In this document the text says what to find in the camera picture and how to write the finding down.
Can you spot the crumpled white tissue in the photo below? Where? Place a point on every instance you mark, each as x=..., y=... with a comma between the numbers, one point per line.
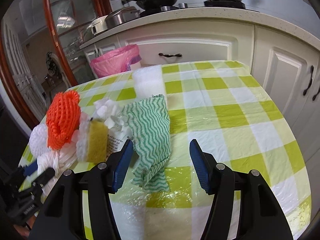
x=110, y=112

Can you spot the white kitchen counter cabinet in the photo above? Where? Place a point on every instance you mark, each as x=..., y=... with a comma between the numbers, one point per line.
x=275, y=55

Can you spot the black gas stove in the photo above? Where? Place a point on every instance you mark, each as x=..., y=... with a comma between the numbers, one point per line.
x=200, y=10

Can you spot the yellow sponge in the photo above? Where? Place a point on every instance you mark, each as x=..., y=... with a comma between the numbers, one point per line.
x=97, y=140

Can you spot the wooden framed glass door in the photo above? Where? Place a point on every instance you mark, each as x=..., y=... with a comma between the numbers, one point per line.
x=53, y=30

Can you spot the orange foam fruit net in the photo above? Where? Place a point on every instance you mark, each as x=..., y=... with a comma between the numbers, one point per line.
x=62, y=115

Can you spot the white foam sheet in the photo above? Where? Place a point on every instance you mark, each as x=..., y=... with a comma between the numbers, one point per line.
x=147, y=80

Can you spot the green checked tablecloth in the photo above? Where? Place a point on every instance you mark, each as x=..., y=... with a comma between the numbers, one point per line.
x=225, y=110

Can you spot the wooden door frame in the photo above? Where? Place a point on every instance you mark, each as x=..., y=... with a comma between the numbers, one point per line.
x=17, y=92

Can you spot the small metal cup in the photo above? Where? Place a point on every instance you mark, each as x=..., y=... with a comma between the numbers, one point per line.
x=183, y=5

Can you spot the silver pressure cooker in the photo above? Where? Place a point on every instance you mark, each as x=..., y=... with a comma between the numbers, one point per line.
x=122, y=17

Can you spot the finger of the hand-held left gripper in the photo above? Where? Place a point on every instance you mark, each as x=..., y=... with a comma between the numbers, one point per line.
x=45, y=176
x=30, y=169

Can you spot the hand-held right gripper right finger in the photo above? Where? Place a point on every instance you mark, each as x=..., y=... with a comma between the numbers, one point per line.
x=200, y=167

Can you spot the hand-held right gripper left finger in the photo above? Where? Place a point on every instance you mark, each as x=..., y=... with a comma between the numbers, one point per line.
x=122, y=166

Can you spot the printed white paper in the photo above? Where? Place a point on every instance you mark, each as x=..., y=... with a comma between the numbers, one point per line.
x=114, y=142

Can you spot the green wavy striped cloth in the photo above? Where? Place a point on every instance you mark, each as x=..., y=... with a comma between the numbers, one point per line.
x=150, y=130

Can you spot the chair draped with clothes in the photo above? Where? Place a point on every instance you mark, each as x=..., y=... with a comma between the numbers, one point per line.
x=53, y=65

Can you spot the bin with pink bag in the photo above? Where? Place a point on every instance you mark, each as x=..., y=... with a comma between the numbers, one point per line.
x=112, y=61

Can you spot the white rice cooker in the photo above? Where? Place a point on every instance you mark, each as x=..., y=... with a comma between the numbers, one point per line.
x=97, y=26

